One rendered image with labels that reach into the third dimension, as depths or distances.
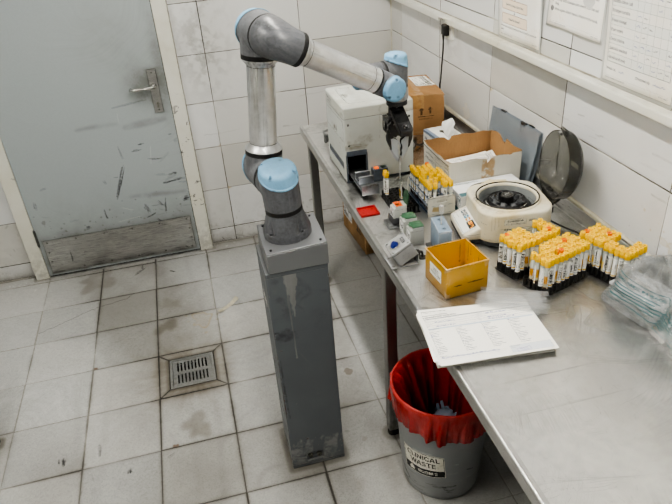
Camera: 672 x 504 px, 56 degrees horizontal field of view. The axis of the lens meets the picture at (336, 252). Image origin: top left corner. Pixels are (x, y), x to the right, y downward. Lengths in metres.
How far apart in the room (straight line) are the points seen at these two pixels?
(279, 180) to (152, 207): 2.01
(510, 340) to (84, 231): 2.77
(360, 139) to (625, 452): 1.47
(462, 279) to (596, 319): 0.36
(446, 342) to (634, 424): 0.45
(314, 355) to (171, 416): 0.88
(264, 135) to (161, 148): 1.75
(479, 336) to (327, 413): 0.88
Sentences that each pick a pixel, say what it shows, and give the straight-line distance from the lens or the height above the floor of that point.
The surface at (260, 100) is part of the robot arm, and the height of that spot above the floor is 1.35.
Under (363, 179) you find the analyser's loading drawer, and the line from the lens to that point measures 2.36.
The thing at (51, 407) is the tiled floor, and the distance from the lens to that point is 3.11.
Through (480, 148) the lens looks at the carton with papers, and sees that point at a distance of 2.57.
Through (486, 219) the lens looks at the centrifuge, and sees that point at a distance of 2.00.
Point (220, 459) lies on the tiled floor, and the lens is 2.62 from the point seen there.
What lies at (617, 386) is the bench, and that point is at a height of 0.87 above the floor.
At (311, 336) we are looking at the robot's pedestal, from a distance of 2.12.
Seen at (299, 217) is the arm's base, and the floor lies 1.02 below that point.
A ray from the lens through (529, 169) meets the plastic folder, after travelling 2.42.
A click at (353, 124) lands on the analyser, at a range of 2.40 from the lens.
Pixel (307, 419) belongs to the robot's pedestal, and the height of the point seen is 0.24.
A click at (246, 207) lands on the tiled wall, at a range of 3.90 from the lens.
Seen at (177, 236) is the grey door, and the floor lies 0.12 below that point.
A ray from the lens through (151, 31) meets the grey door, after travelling 3.50.
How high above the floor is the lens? 1.92
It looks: 31 degrees down
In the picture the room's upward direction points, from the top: 5 degrees counter-clockwise
